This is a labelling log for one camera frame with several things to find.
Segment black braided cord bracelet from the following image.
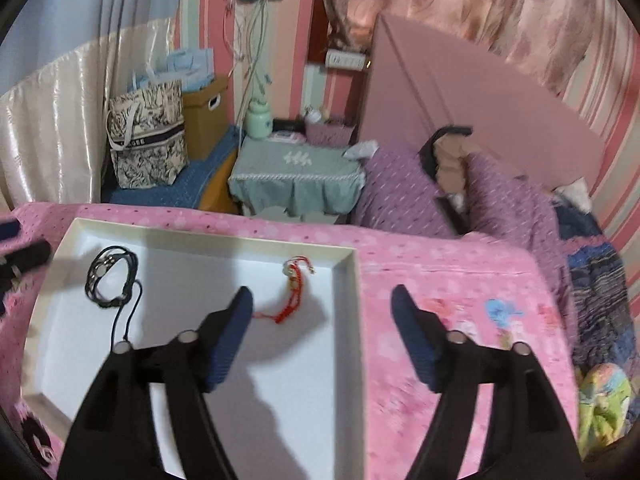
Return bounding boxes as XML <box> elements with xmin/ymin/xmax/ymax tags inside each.
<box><xmin>86</xmin><ymin>245</ymin><xmax>143</xmax><ymax>351</ymax></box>

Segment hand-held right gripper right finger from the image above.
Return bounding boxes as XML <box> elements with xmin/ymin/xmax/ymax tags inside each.
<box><xmin>391</xmin><ymin>285</ymin><xmax>586</xmax><ymax>480</ymax></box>

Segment dark blue patchwork quilt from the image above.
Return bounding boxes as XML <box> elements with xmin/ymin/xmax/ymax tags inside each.
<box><xmin>552</xmin><ymin>200</ymin><xmax>636</xmax><ymax>371</ymax></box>

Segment pink floral blanket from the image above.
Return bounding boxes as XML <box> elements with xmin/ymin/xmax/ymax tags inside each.
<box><xmin>0</xmin><ymin>202</ymin><xmax>583</xmax><ymax>480</ymax></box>

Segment white cloth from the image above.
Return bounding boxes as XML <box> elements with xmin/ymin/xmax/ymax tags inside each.
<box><xmin>555</xmin><ymin>177</ymin><xmax>593</xmax><ymax>211</ymax></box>

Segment brown cardboard box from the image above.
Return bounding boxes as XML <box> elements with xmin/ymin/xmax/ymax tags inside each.
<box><xmin>181</xmin><ymin>76</ymin><xmax>230</xmax><ymax>161</ymax></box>

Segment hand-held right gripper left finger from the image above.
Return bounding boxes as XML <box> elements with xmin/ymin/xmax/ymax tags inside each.
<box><xmin>56</xmin><ymin>286</ymin><xmax>254</xmax><ymax>480</ymax></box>

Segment white shallow box tray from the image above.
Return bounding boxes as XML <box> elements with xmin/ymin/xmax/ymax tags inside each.
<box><xmin>22</xmin><ymin>217</ymin><xmax>373</xmax><ymax>480</ymax></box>

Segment hanging white cables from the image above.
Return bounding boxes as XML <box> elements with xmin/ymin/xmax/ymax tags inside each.
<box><xmin>225</xmin><ymin>0</ymin><xmax>273</xmax><ymax>126</ymax></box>

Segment pink floral curtain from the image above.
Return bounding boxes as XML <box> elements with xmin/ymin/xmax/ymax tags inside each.
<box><xmin>320</xmin><ymin>0</ymin><xmax>601</xmax><ymax>96</ymax></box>

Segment white crumpled tissue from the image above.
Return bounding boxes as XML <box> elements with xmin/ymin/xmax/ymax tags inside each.
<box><xmin>345</xmin><ymin>141</ymin><xmax>378</xmax><ymax>160</ymax></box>

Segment beige cloth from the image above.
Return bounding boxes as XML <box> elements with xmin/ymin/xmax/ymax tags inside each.
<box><xmin>434</xmin><ymin>137</ymin><xmax>481</xmax><ymax>193</ymax></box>

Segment pale green bottle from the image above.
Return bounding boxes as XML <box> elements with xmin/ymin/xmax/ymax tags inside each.
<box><xmin>245</xmin><ymin>99</ymin><xmax>273</xmax><ymax>141</ymax></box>

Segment purple dotted pillow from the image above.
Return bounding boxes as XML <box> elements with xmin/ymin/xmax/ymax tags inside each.
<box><xmin>465</xmin><ymin>152</ymin><xmax>571</xmax><ymax>281</ymax></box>
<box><xmin>350</xmin><ymin>147</ymin><xmax>466</xmax><ymax>238</ymax></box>

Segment black and cream printed tote bag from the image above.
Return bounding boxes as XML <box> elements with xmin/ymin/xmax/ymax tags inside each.
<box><xmin>106</xmin><ymin>79</ymin><xmax>190</xmax><ymax>190</ymax></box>

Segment pink headboard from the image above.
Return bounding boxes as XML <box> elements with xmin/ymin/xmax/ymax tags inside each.
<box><xmin>357</xmin><ymin>14</ymin><xmax>608</xmax><ymax>196</ymax></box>

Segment white power strip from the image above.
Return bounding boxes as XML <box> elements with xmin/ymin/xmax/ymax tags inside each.
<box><xmin>325</xmin><ymin>50</ymin><xmax>368</xmax><ymax>68</ymax></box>

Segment red orange hair clip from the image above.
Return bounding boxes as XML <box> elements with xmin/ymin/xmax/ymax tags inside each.
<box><xmin>252</xmin><ymin>256</ymin><xmax>318</xmax><ymax>325</ymax></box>

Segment light blue paper bag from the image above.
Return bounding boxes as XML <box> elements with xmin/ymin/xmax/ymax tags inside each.
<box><xmin>131</xmin><ymin>49</ymin><xmax>216</xmax><ymax>92</ymax></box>

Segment green and yellow cloth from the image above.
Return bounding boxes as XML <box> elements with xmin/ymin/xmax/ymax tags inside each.
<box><xmin>575</xmin><ymin>364</ymin><xmax>633</xmax><ymax>461</ymax></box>

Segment cream satin curtain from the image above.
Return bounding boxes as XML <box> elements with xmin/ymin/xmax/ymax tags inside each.
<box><xmin>0</xmin><ymin>17</ymin><xmax>176</xmax><ymax>211</ymax></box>

